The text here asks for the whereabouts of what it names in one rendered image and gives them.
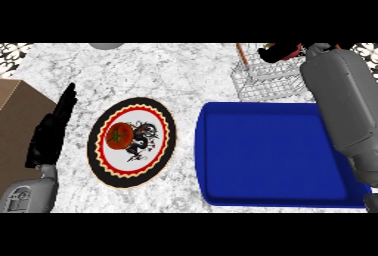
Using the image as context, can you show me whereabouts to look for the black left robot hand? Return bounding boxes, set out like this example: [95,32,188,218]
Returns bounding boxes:
[24,82,78,170]

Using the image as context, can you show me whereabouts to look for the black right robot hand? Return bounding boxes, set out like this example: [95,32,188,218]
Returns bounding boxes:
[257,42,304,65]

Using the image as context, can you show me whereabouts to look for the blue tray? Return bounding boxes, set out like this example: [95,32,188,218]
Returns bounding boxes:
[194,101,374,210]

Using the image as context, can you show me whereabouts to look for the brown wooden cabinet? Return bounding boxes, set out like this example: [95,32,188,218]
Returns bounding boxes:
[0,78,59,182]

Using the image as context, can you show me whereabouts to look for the red tomato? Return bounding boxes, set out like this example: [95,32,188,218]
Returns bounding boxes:
[105,121,134,151]

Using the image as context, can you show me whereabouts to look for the patterned round plate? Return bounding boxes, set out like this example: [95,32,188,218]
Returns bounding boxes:
[86,96,179,190]

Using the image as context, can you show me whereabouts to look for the grey round object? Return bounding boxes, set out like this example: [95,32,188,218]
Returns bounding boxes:
[87,42,127,51]

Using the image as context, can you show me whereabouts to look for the white wire tiered basket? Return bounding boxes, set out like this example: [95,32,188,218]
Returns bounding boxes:
[229,42,318,103]

